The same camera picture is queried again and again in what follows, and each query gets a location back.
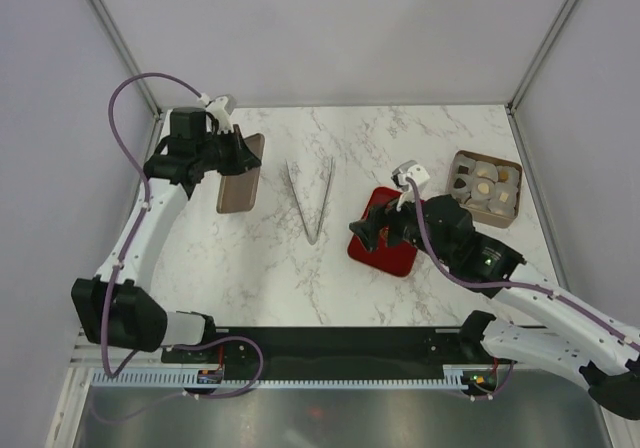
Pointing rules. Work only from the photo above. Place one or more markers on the aluminium profile rail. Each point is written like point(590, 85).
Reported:
point(88, 354)

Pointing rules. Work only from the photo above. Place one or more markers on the gold chocolate box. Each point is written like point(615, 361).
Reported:
point(487, 208)

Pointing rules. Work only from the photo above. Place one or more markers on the left aluminium frame post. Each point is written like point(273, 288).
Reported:
point(114, 35)

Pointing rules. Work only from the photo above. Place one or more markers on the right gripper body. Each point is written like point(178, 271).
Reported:
point(404, 224)

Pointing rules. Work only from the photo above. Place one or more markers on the right aluminium frame post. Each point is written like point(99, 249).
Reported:
point(551, 37)

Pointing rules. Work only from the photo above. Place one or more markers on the white cable duct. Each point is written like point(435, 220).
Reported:
point(446, 377)

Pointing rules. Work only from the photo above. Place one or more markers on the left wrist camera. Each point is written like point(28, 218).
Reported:
point(219, 109)

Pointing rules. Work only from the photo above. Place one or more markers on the gold box lid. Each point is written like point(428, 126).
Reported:
point(238, 193)

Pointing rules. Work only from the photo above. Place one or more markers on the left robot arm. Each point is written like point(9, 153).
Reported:
point(115, 307)

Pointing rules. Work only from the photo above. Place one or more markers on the red lacquer tray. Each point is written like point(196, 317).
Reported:
point(395, 260)

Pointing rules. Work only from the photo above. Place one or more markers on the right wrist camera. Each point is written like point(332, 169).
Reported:
point(410, 178)

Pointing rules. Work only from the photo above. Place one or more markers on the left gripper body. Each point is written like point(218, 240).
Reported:
point(218, 153)

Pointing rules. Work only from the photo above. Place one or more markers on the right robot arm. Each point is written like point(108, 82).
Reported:
point(585, 346)

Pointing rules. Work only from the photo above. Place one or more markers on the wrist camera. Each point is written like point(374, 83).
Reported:
point(219, 109)
point(410, 178)

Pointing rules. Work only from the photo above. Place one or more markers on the aluminium frame post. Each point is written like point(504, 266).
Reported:
point(114, 35)
point(551, 37)

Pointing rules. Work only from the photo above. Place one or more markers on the steel kitchen tongs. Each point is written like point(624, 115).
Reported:
point(310, 195)

